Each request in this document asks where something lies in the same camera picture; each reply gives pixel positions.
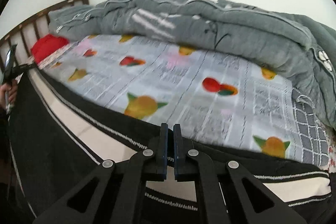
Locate person's left hand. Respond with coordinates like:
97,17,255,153
0,84,17,109

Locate grey quilt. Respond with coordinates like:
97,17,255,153
49,0,336,130

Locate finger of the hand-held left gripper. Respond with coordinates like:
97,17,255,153
16,63,37,71

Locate fruit print bed sheet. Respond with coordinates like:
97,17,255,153
39,34,310,161

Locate grey checked cloth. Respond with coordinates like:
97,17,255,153
291,88,330,165

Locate black pants with white stripe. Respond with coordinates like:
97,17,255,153
5,68,332,224

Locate wooden bed headboard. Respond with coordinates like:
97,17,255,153
0,0,90,75

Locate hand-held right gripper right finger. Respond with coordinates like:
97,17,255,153
173,124,307,224

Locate floral mattress cover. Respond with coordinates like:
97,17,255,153
38,43,336,169

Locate red pillow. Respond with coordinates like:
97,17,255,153
31,34,69,64

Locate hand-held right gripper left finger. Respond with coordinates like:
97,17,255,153
33,123,168,224

